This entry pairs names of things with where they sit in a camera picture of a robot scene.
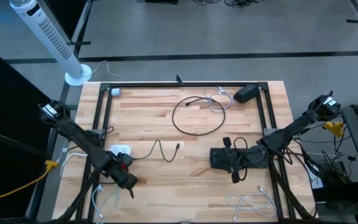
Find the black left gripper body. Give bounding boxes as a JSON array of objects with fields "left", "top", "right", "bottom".
[{"left": 100, "top": 151, "right": 134, "bottom": 181}]

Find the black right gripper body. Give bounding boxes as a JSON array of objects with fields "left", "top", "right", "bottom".
[{"left": 223, "top": 137, "right": 270, "bottom": 184}]

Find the white power outlet hub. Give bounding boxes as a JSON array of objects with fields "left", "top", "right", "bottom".
[{"left": 108, "top": 144, "right": 133, "bottom": 157}]

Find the white USB cable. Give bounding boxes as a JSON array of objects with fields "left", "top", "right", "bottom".
[{"left": 91, "top": 184, "right": 122, "bottom": 224}]

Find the white cable with paper tag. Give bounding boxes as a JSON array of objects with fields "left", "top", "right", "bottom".
[{"left": 224, "top": 185, "right": 278, "bottom": 222}]

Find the short black USB cable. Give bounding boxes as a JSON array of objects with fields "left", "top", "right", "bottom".
[{"left": 131, "top": 139, "right": 181, "bottom": 163}]

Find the black power adapter brick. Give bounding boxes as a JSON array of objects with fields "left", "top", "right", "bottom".
[{"left": 232, "top": 83, "right": 260, "bottom": 105}]

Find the thin white cable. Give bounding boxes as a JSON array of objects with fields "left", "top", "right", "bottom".
[{"left": 203, "top": 86, "right": 235, "bottom": 114}]

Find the long black cable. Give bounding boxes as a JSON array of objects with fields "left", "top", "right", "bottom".
[{"left": 171, "top": 95, "right": 226, "bottom": 136}]

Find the black power strip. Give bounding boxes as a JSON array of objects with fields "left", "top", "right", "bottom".
[{"left": 209, "top": 147, "right": 269, "bottom": 170}]

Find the white paper sheet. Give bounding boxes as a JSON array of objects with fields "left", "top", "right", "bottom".
[{"left": 308, "top": 172, "right": 324, "bottom": 190}]

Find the yellow plug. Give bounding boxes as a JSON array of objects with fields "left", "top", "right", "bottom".
[{"left": 322, "top": 121, "right": 344, "bottom": 138}]

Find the white tower fan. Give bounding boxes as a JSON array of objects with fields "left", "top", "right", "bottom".
[{"left": 9, "top": 0, "right": 93, "bottom": 87}]

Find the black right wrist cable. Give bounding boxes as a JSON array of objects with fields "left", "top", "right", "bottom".
[{"left": 232, "top": 136, "right": 249, "bottom": 182}]

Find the silver metal bracket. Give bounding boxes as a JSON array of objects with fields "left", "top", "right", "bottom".
[{"left": 263, "top": 128, "right": 280, "bottom": 139}]

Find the white hub power cord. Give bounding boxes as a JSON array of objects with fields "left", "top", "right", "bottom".
[{"left": 59, "top": 147, "right": 89, "bottom": 178}]

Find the yellow extension cord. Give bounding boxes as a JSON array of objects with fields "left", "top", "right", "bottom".
[{"left": 0, "top": 159, "right": 60, "bottom": 202}]

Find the tangled black cable bundle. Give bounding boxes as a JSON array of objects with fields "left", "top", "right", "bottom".
[{"left": 286, "top": 136, "right": 358, "bottom": 215}]

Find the black aluminium table frame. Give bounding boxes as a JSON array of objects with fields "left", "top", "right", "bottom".
[{"left": 52, "top": 81, "right": 318, "bottom": 224}]

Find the white fan cord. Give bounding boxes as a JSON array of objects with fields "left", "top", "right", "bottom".
[{"left": 89, "top": 60, "right": 123, "bottom": 82}]

